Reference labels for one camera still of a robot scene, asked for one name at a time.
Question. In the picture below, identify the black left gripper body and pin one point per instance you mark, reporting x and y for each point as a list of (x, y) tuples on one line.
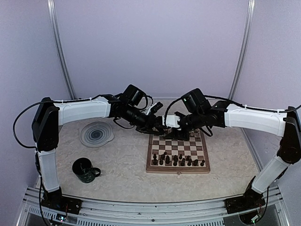
[(143, 125)]

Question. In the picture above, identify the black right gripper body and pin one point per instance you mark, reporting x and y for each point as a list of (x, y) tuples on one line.
[(179, 135)]

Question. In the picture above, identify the dark queen piece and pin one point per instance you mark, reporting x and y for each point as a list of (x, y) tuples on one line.
[(167, 160)]

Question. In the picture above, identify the dark king piece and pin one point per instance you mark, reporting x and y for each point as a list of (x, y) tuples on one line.
[(183, 162)]

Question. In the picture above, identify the dark bishop piece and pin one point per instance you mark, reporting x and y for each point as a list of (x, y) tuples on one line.
[(189, 160)]

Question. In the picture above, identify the dark rook piece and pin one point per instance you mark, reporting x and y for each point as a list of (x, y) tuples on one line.
[(195, 163), (155, 161)]

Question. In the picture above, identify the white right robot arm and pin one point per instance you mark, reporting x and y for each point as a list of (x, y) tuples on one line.
[(284, 124)]

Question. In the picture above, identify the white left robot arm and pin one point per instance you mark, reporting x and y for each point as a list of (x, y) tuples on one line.
[(51, 114)]

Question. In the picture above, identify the wooden folding chess board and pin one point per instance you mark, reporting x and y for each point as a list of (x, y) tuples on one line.
[(195, 147)]

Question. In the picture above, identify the white blue swirl plate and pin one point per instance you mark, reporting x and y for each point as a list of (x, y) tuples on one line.
[(96, 134)]

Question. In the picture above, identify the dark green mug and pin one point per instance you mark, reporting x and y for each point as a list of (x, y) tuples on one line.
[(85, 171)]

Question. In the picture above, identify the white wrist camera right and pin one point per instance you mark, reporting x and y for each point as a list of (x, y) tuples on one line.
[(171, 121)]

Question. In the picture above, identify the aluminium frame rail front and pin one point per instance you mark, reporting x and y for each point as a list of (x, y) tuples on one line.
[(93, 212)]

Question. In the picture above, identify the aluminium corner post right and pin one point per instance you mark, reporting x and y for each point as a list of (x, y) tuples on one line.
[(243, 48)]

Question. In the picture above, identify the aluminium corner post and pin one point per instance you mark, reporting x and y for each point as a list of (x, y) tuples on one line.
[(59, 48), (243, 48)]

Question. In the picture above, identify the aluminium corner post left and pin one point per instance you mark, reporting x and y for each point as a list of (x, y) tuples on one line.
[(59, 48)]

